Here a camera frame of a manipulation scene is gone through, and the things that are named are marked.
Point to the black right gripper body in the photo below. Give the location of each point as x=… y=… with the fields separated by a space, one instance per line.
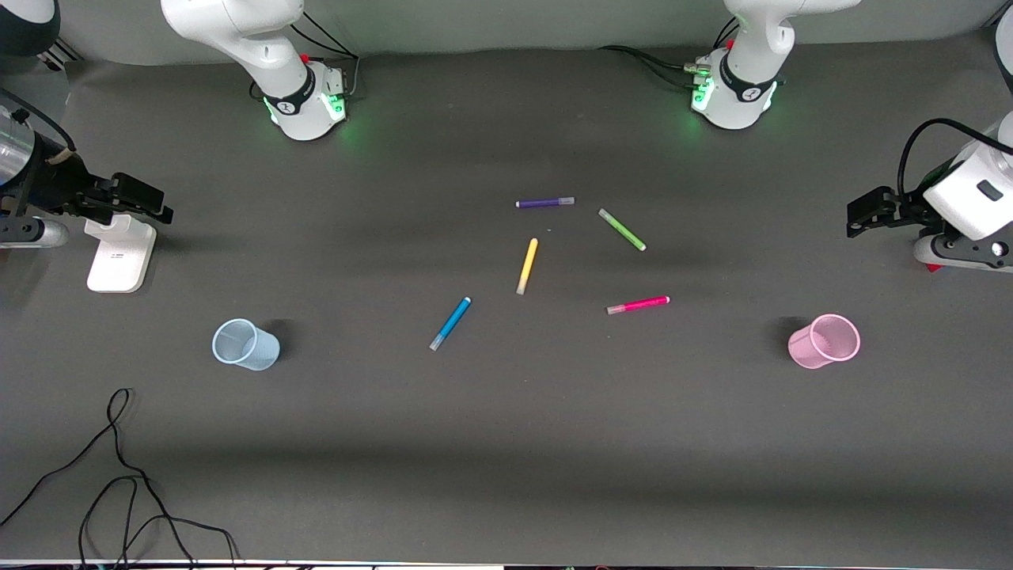
x=70 y=188

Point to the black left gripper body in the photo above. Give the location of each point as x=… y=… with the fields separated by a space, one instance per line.
x=907 y=208

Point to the pink marker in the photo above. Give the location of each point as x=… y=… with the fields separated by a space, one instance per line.
x=638 y=305

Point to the blue marker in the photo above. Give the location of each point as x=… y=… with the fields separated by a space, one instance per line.
x=451 y=323

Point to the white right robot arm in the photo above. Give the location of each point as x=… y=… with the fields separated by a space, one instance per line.
x=269 y=47

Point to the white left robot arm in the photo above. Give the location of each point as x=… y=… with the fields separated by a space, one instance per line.
x=744 y=87

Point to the translucent pink plastic cup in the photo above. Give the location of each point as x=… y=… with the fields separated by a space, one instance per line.
x=815 y=347

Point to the translucent blue plastic cup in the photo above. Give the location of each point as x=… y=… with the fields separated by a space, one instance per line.
x=252 y=348

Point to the green marker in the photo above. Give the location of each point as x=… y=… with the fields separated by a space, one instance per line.
x=622 y=229

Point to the purple marker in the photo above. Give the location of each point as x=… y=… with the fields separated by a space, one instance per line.
x=544 y=203

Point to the yellow marker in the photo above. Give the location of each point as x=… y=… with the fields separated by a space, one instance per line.
x=527 y=266

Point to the white camera stand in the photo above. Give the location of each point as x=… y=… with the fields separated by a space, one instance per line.
x=119 y=257

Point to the aluminium frame rail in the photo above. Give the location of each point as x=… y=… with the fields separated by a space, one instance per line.
x=59 y=55

